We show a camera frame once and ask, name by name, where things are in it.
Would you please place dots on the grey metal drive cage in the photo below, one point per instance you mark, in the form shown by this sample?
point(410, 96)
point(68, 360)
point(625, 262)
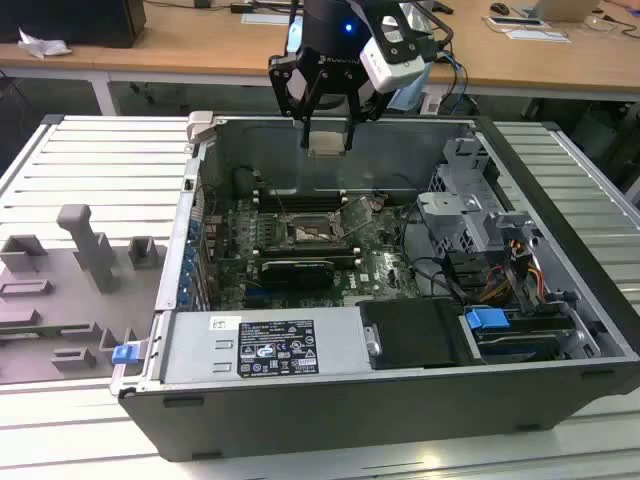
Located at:
point(465, 215)

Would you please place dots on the black box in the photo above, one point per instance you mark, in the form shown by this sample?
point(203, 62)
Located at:
point(70, 20)

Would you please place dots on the white power adapter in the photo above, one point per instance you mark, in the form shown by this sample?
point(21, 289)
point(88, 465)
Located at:
point(431, 104)

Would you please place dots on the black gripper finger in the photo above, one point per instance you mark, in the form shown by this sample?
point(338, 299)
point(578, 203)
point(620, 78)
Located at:
point(361, 107)
point(286, 85)

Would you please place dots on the blue disk carrier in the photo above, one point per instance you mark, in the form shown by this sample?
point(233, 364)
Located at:
point(485, 319)

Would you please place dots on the white papers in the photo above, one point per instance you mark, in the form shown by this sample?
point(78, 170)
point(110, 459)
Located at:
point(530, 31)

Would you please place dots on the CPU socket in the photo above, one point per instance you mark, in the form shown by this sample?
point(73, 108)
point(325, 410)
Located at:
point(310, 232)

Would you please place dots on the silver power supply unit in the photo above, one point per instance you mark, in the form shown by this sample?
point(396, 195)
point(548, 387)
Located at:
point(190, 345)

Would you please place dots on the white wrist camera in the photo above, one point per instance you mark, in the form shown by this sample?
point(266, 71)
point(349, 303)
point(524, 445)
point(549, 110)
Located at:
point(395, 67)

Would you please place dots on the silver square CPU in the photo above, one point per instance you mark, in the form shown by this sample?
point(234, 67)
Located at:
point(326, 144)

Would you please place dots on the wooden desk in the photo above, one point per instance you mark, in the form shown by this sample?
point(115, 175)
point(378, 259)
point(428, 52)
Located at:
point(200, 50)

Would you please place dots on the crumpled white paper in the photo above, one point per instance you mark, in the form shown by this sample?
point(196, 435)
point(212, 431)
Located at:
point(42, 46)

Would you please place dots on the black computer mouse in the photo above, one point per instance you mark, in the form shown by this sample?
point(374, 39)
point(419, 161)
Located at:
point(499, 8)

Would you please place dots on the black open PC case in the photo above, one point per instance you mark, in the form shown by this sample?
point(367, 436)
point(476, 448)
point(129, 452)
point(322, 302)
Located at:
point(350, 420)

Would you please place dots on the grey parts rack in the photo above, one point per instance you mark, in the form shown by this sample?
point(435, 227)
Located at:
point(50, 310)

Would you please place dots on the black plastic shroud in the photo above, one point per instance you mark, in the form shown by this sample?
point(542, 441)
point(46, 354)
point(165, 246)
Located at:
point(410, 335)

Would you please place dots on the black graphics card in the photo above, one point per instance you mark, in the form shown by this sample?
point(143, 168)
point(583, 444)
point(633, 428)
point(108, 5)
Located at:
point(297, 274)

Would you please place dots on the grey laptop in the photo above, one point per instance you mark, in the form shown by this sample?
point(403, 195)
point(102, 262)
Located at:
point(565, 9)

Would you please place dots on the green RAM stick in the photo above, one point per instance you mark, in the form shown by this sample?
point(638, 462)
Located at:
point(30, 330)

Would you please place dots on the blue plastic latch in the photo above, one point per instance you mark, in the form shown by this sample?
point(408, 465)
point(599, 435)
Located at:
point(124, 354)

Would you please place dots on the black RAM slot bank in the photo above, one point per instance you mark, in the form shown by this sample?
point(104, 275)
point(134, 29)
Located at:
point(305, 251)
point(300, 201)

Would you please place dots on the green motherboard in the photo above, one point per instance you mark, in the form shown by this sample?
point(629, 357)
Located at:
point(385, 270)

